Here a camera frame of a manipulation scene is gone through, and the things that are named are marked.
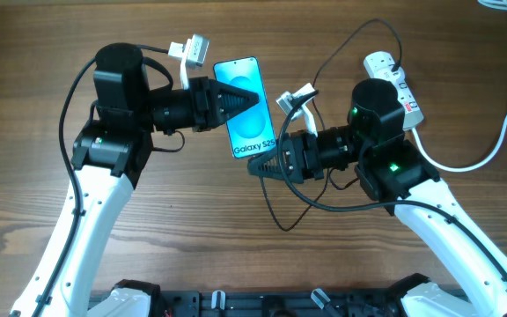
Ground black USB charging cable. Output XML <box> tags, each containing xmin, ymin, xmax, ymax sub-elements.
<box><xmin>258</xmin><ymin>18</ymin><xmax>404</xmax><ymax>232</ymax></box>

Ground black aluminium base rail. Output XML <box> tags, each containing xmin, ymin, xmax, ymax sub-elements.
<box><xmin>162</xmin><ymin>289</ymin><xmax>401</xmax><ymax>317</ymax></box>

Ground right black camera cable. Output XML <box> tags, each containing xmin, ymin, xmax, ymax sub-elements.
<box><xmin>276</xmin><ymin>89</ymin><xmax>507</xmax><ymax>313</ymax></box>

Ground black camera cable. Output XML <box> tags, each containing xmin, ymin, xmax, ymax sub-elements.
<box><xmin>28</xmin><ymin>42</ymin><xmax>188</xmax><ymax>317</ymax></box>
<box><xmin>276</xmin><ymin>89</ymin><xmax>507</xmax><ymax>313</ymax></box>

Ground white power strip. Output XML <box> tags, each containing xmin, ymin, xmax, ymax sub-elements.
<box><xmin>363</xmin><ymin>50</ymin><xmax>425</xmax><ymax>133</ymax></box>

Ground left black camera cable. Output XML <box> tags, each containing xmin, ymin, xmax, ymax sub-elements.
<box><xmin>28</xmin><ymin>42</ymin><xmax>188</xmax><ymax>317</ymax></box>

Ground turquoise screen Galaxy smartphone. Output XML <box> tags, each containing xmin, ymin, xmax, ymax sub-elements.
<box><xmin>212</xmin><ymin>55</ymin><xmax>278</xmax><ymax>160</ymax></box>

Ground white USB charger plug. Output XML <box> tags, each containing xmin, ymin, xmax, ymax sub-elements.
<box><xmin>377</xmin><ymin>66</ymin><xmax>406</xmax><ymax>86</ymax></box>

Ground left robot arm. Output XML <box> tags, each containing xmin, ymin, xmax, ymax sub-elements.
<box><xmin>11</xmin><ymin>43</ymin><xmax>259</xmax><ymax>316</ymax></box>

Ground white power strip cord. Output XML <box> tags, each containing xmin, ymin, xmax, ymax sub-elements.
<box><xmin>410</xmin><ymin>55</ymin><xmax>507</xmax><ymax>173</ymax></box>

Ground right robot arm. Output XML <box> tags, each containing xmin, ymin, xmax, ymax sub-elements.
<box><xmin>247</xmin><ymin>79</ymin><xmax>507</xmax><ymax>316</ymax></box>

